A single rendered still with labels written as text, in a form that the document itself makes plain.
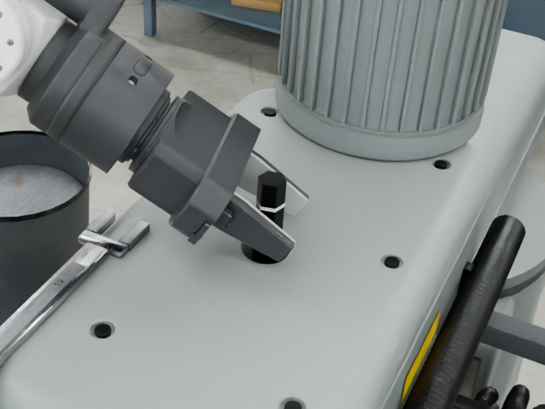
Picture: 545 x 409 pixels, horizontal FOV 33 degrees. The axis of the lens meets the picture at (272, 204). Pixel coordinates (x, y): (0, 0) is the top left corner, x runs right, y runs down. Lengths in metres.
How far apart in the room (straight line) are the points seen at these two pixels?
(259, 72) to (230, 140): 4.18
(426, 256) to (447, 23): 0.19
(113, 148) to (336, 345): 0.21
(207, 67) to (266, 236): 4.23
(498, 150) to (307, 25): 0.42
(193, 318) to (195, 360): 0.04
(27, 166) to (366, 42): 2.56
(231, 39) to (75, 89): 4.54
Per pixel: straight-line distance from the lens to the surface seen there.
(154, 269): 0.70
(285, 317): 0.67
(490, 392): 1.16
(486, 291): 0.85
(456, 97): 0.83
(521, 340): 1.08
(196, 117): 0.69
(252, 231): 0.68
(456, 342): 0.80
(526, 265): 1.29
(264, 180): 0.68
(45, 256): 2.99
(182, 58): 4.97
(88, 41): 0.66
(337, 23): 0.78
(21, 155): 3.27
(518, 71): 1.32
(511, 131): 1.21
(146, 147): 0.66
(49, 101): 0.66
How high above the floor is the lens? 2.35
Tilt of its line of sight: 37 degrees down
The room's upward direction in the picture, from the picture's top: 4 degrees clockwise
